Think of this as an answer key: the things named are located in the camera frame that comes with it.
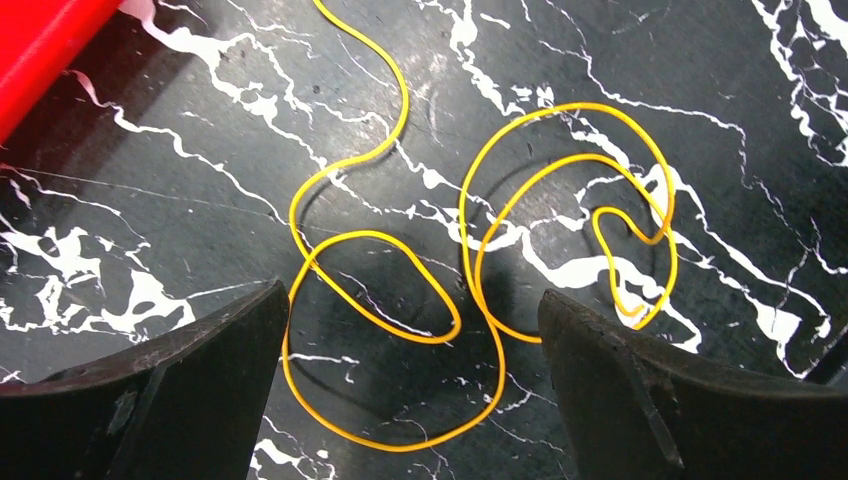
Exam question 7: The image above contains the yellow single cable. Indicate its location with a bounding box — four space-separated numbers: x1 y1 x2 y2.
280 0 681 456

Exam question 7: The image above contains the red plastic bin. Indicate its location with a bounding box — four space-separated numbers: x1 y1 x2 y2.
1 0 120 140

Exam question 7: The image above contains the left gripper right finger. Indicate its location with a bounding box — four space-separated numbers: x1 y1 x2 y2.
537 289 847 479

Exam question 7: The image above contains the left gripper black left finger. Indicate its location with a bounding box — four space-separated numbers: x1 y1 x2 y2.
1 280 289 479

